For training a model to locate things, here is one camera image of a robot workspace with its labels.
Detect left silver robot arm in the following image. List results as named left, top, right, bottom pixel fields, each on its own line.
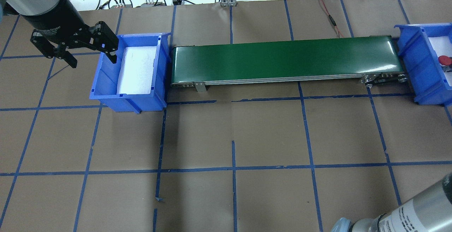
left=1, top=0, right=119, bottom=68

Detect left blue plastic bin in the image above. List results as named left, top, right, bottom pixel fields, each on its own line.
left=89, top=32, right=171, bottom=114

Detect red and black wires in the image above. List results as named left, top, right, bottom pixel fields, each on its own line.
left=318, top=0, right=345, bottom=38

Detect green conveyor belt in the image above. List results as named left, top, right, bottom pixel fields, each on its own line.
left=171, top=36, right=408, bottom=91

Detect red push button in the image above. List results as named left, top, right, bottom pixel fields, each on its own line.
left=438, top=55, right=452, bottom=73

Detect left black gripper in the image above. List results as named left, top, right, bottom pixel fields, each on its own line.
left=29, top=2, right=119, bottom=69

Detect white foam pad bin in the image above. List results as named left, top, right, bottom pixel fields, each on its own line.
left=428, top=36, right=452, bottom=86
left=117, top=46, right=157, bottom=95

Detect white foam pad right bin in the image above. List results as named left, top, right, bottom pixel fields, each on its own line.
left=428, top=36, right=452, bottom=86

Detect white foam pad left bin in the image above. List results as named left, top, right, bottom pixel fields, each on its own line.
left=117, top=46, right=157, bottom=95

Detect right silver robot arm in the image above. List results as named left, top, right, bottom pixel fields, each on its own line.
left=332, top=173, right=452, bottom=232

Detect right blue plastic bin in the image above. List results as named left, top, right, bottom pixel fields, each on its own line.
left=394, top=23, right=452, bottom=107

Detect blue plastic bin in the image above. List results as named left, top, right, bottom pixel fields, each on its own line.
left=89, top=32, right=171, bottom=114
left=394, top=23, right=452, bottom=107

